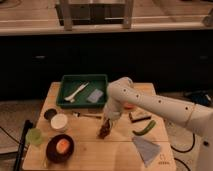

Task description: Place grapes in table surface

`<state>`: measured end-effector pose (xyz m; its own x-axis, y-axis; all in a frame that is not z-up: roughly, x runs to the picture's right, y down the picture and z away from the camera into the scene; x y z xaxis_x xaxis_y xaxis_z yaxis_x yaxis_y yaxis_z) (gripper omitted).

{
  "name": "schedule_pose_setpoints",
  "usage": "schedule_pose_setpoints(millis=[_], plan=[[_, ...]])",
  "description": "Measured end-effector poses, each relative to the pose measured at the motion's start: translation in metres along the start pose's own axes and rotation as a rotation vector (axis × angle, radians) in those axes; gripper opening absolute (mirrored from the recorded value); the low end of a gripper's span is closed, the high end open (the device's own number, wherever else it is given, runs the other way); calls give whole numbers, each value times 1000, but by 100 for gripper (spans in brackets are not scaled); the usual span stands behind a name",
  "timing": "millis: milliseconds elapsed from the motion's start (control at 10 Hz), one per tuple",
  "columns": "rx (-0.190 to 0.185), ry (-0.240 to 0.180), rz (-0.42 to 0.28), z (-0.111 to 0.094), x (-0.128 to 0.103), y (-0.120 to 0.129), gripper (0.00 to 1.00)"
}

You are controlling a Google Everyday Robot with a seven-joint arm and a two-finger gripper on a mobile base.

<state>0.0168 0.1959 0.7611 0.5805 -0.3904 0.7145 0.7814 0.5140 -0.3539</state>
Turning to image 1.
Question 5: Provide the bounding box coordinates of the grey folded cloth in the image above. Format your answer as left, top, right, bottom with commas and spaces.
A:
132, 136, 161, 167

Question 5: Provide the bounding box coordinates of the dark teal object on floor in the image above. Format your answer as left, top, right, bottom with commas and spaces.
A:
184, 91, 212, 107

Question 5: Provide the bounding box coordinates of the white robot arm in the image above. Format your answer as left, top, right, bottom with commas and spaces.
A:
103, 77, 213, 171

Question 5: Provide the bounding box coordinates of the grey sponge in tray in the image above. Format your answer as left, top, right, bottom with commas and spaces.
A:
87, 89, 103, 103

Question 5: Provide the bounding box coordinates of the orange object behind arm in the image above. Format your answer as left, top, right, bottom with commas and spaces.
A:
124, 103, 135, 110

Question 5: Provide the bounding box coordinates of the small dark round container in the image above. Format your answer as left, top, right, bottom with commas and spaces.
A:
44, 108, 57, 121

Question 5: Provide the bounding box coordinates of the dark brown bowl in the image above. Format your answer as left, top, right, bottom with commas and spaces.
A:
46, 134, 74, 163

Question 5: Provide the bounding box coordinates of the black bar at table edge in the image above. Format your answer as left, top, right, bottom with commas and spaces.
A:
13, 120, 33, 171

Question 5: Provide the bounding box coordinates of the small brush with wooden handle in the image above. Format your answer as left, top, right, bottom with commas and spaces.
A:
72, 112, 102, 119

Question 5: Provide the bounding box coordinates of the wooden frame structure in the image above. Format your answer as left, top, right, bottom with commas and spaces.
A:
55, 0, 134, 31

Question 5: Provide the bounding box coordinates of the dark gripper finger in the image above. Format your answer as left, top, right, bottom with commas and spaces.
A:
103, 118, 112, 130

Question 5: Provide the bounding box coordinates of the dark grape bunch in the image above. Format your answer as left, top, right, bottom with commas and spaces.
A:
98, 125, 110, 139

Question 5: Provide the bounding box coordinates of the black cable on floor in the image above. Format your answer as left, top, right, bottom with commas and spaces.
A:
169, 133, 196, 171

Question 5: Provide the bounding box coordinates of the green plastic tray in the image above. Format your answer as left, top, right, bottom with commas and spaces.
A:
56, 74, 108, 109

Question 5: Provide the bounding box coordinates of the orange fruit in bowl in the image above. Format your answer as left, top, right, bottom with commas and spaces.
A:
56, 139, 70, 154

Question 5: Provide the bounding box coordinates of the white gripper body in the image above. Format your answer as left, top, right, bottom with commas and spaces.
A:
104, 102, 122, 121

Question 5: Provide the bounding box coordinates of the green cup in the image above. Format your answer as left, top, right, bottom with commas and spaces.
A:
26, 128, 43, 146

